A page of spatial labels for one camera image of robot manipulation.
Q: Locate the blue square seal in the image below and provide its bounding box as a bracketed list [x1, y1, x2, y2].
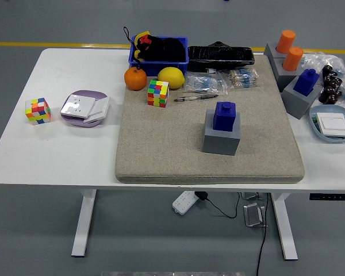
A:
[293, 68, 320, 97]
[212, 101, 237, 132]

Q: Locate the grey square seal holder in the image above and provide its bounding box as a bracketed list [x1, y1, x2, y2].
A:
[282, 74, 323, 120]
[202, 108, 242, 156]

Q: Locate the grey round seal holder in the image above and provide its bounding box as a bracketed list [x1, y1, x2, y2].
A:
[271, 56, 305, 93]
[263, 42, 290, 60]

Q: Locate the orange cylinder seal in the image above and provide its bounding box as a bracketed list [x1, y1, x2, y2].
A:
[275, 29, 296, 55]
[281, 46, 304, 72]

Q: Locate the grey-brown mat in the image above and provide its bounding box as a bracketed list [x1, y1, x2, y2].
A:
[114, 54, 305, 185]

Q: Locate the grey ballpoint pen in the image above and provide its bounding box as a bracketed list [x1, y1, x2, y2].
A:
[173, 94, 220, 102]

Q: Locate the large colourful puzzle cube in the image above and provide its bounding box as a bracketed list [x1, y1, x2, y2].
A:
[147, 79, 170, 109]

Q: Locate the yellow lemon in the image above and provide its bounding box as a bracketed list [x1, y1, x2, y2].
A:
[157, 67, 186, 89]

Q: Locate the bag of blue resistors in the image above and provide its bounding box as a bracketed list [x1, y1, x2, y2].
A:
[185, 71, 228, 96]

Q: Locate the white power strip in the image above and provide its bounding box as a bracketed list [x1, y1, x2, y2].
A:
[172, 190, 198, 215]

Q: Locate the orange fruit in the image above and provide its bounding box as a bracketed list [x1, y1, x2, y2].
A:
[124, 67, 148, 91]

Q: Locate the blue plastic bin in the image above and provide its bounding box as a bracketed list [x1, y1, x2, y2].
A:
[128, 35, 190, 77]

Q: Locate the bag of tan resistors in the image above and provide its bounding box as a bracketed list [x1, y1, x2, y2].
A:
[227, 68, 259, 90]

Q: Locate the black wrapped long object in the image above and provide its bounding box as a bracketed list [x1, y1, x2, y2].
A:
[186, 41, 255, 73]

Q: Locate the purple plate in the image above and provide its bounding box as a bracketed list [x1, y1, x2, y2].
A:
[60, 90, 110, 128]

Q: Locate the white socket panel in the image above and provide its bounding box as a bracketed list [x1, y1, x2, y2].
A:
[60, 94, 96, 118]

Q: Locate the white table leg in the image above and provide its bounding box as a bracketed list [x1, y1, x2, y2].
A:
[270, 192, 298, 261]
[71, 189, 98, 258]

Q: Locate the small colourful puzzle cube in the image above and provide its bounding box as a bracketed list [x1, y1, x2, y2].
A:
[25, 97, 52, 126]

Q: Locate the blue-grey plate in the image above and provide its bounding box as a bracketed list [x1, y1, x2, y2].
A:
[309, 105, 345, 144]

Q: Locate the clear plastic bag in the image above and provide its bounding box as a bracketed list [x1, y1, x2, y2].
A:
[300, 51, 345, 101]

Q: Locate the black table control panel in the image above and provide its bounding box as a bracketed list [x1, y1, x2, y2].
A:
[309, 194, 345, 201]

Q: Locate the black plug with cord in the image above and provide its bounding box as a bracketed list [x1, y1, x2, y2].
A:
[194, 191, 241, 219]

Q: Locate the white switch panel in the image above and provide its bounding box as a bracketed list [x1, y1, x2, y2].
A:
[83, 97, 110, 124]
[316, 112, 345, 137]

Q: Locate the black pouch with strap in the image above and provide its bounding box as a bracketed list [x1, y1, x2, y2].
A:
[122, 26, 186, 71]

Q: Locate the small metal bracket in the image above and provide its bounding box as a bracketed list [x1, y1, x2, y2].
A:
[240, 191, 262, 201]

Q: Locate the large metal bracket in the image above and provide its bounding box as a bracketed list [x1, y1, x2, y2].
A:
[243, 202, 267, 228]

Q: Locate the black floor cable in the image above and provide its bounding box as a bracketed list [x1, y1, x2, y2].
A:
[256, 193, 270, 276]

